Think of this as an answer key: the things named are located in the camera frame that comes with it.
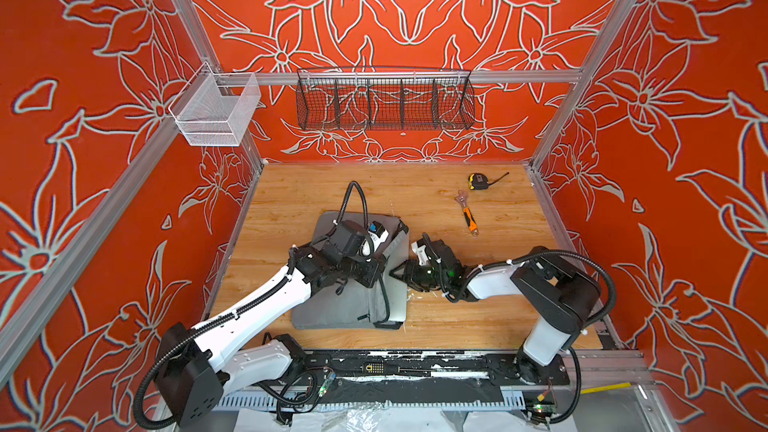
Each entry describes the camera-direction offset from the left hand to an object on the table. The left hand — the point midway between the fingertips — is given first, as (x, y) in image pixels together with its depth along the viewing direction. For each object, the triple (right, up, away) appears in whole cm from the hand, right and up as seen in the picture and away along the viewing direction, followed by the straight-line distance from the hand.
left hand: (385, 265), depth 76 cm
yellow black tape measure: (+36, +23, +35) cm, 55 cm away
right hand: (+2, -5, +10) cm, 12 cm away
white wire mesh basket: (-54, +46, +18) cm, 73 cm away
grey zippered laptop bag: (-9, -10, 0) cm, 13 cm away
